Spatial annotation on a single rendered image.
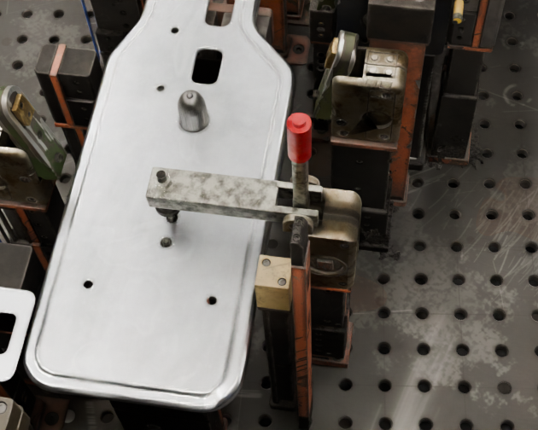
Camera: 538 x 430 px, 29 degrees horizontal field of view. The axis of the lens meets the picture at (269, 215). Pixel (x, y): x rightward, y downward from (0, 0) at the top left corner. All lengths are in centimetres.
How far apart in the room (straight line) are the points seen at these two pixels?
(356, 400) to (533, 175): 42
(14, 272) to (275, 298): 29
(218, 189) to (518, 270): 53
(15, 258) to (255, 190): 28
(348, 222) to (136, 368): 26
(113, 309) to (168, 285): 6
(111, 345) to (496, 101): 75
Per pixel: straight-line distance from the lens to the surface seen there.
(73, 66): 127
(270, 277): 101
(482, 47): 130
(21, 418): 103
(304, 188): 101
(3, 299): 112
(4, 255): 116
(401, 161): 138
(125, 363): 106
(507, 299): 142
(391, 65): 114
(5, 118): 111
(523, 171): 152
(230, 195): 105
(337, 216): 106
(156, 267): 110
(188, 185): 106
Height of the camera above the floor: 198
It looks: 61 degrees down
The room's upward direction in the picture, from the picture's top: 5 degrees counter-clockwise
